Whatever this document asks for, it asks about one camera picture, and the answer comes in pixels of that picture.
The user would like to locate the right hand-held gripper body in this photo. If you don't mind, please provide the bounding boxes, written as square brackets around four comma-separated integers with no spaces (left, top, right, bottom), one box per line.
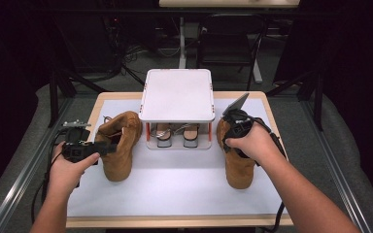
[221,92,263,139]

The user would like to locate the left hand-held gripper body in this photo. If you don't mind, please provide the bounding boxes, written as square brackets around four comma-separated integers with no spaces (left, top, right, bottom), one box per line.
[61,119,100,164]

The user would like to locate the tan suede boot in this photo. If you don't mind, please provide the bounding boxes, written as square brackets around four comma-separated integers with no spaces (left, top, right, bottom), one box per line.
[216,117,257,190]
[94,111,144,183]

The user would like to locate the black silver-strap sandal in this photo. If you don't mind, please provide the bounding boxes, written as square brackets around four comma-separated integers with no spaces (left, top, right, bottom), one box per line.
[154,122,174,149]
[174,122,201,149]

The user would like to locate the white shoe rack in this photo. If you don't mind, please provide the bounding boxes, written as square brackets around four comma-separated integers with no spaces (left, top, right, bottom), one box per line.
[138,68,217,150]

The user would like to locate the person's right hand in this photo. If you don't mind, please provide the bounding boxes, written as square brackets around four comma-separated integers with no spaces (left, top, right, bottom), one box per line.
[224,122,285,167]

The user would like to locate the person's left hand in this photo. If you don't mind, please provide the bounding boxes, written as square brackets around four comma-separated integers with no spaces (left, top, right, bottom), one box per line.
[47,142,101,195]

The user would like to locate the black metal stand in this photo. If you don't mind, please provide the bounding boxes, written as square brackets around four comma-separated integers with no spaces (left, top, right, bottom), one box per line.
[47,69,108,129]
[265,69,324,132]

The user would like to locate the white foam mat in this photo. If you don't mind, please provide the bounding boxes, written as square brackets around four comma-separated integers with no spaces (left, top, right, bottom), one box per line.
[67,97,288,217]

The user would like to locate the black chair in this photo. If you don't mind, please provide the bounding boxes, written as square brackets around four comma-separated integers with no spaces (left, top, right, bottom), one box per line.
[196,13,270,91]

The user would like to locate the white desk with legs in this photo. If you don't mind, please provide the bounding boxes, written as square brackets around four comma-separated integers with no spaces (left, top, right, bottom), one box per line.
[158,0,300,84]

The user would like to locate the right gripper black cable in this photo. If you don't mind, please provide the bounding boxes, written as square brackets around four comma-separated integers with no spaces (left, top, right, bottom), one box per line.
[252,116,288,233]

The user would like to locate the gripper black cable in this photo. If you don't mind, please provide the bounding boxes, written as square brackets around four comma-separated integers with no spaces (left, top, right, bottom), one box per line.
[30,128,70,225]
[252,116,288,233]

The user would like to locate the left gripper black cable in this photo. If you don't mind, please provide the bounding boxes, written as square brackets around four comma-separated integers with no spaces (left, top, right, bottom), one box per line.
[30,128,70,225]

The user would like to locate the aluminium frame rail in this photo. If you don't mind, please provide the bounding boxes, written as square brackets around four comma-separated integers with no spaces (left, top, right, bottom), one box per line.
[300,96,373,233]
[0,96,76,233]

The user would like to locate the tangle of floor cables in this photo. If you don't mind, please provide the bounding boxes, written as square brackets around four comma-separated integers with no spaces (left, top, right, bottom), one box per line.
[108,18,183,71]

